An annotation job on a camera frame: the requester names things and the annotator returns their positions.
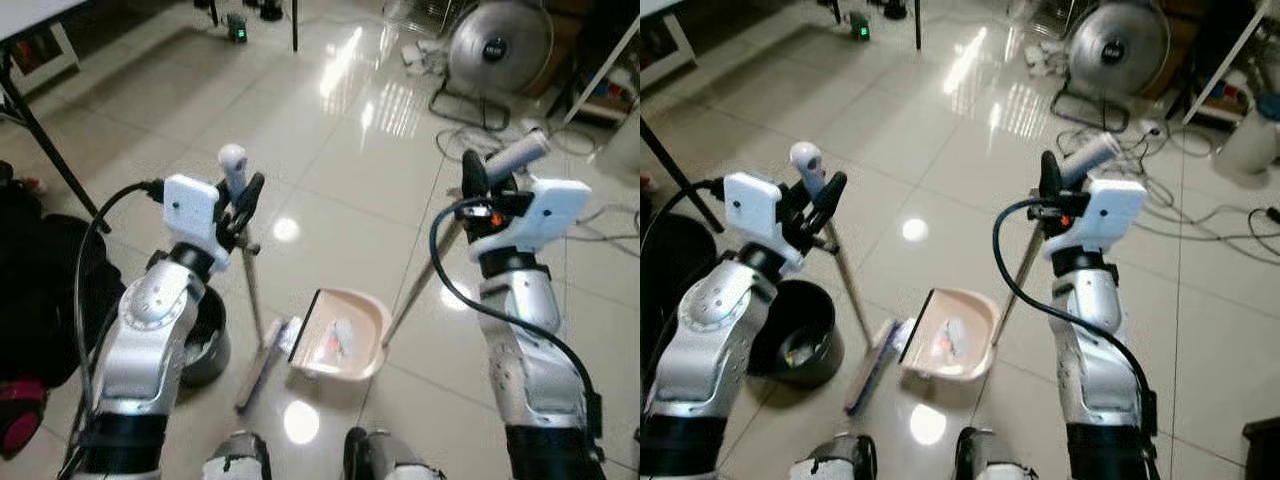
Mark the robot right leg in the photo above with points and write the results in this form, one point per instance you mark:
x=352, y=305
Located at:
x=1000, y=458
x=392, y=458

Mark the swept rubbish pile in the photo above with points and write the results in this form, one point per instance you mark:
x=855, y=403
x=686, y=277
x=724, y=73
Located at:
x=950, y=338
x=338, y=340

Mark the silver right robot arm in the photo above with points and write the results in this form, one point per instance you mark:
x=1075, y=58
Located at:
x=535, y=340
x=1100, y=340

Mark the black round waste bin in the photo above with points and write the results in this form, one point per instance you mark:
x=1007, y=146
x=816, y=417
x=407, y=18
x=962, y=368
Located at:
x=208, y=345
x=795, y=325

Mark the black bag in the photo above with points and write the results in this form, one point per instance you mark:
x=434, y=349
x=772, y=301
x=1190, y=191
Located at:
x=662, y=280
x=45, y=290

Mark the pink and black shoe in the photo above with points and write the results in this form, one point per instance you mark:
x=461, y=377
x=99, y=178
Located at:
x=20, y=420

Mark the thin black upright pole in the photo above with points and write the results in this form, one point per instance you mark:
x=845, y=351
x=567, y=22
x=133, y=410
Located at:
x=295, y=25
x=917, y=25

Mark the small device with green light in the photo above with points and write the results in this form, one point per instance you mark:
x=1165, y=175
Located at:
x=861, y=28
x=237, y=30

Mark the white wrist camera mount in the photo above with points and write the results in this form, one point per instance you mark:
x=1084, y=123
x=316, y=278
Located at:
x=545, y=215
x=1110, y=212
x=192, y=215
x=752, y=212

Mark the white frame rack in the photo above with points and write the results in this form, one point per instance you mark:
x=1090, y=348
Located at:
x=62, y=55
x=682, y=45

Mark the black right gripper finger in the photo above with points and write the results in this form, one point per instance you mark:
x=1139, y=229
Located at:
x=1050, y=175
x=474, y=175

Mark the white plastic bucket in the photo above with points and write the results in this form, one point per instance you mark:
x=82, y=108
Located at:
x=1248, y=145
x=622, y=150

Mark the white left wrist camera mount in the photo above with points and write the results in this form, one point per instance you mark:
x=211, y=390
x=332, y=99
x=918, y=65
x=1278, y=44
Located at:
x=192, y=215
x=752, y=212

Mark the box with colourful items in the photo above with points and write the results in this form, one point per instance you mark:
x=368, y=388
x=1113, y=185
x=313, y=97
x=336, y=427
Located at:
x=615, y=95
x=1228, y=97

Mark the black box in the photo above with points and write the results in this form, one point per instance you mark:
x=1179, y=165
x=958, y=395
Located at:
x=1263, y=450

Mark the robot left leg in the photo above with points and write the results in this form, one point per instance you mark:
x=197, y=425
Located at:
x=238, y=458
x=835, y=458

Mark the white slanted stand leg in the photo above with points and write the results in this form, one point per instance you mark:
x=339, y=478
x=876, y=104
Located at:
x=1225, y=62
x=600, y=72

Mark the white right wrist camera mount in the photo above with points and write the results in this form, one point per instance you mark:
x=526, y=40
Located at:
x=1110, y=212
x=545, y=215

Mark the black slanted table leg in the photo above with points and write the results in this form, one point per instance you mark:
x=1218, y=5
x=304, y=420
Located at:
x=45, y=145
x=680, y=175

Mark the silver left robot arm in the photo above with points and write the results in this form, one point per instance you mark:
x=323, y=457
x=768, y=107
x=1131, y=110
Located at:
x=715, y=330
x=150, y=330

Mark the robot leg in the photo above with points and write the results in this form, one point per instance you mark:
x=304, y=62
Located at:
x=392, y=458
x=835, y=458
x=1000, y=458
x=238, y=458

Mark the black chair caster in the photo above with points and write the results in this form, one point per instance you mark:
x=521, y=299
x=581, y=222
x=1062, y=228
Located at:
x=271, y=10
x=895, y=9

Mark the white table top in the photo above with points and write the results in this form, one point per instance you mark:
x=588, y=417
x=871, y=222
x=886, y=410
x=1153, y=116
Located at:
x=655, y=6
x=30, y=15

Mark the grey round floor fan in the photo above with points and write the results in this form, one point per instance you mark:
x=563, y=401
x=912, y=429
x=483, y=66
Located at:
x=500, y=45
x=1118, y=42

